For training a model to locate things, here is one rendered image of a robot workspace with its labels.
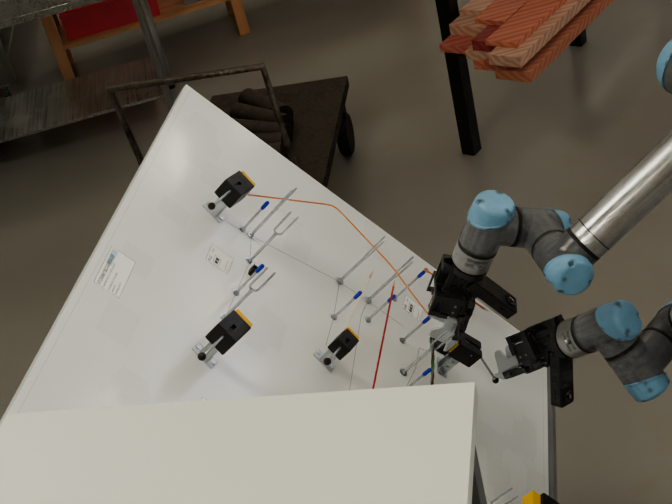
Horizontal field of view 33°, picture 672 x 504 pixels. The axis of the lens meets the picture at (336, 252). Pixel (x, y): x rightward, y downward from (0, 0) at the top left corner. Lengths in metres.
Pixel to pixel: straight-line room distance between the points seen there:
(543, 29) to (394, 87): 1.52
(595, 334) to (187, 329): 0.74
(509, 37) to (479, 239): 2.60
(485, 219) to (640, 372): 0.40
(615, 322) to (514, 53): 2.54
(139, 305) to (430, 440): 0.90
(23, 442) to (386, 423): 0.38
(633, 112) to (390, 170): 1.14
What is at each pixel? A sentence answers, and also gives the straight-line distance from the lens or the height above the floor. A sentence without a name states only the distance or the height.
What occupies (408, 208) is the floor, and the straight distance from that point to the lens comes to 4.94.
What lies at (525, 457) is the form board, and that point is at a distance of 2.36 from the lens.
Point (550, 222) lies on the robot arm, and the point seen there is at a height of 1.44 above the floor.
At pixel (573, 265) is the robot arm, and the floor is 1.44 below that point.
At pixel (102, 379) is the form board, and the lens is 1.74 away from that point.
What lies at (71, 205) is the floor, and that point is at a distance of 5.78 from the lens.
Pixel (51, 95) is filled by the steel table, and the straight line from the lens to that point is 6.53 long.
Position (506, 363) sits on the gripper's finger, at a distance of 2.30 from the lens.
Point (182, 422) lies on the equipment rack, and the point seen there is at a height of 1.85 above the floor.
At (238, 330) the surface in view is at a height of 1.52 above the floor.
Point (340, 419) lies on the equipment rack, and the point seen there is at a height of 1.85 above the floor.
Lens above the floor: 2.58
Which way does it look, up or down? 33 degrees down
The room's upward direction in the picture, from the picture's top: 15 degrees counter-clockwise
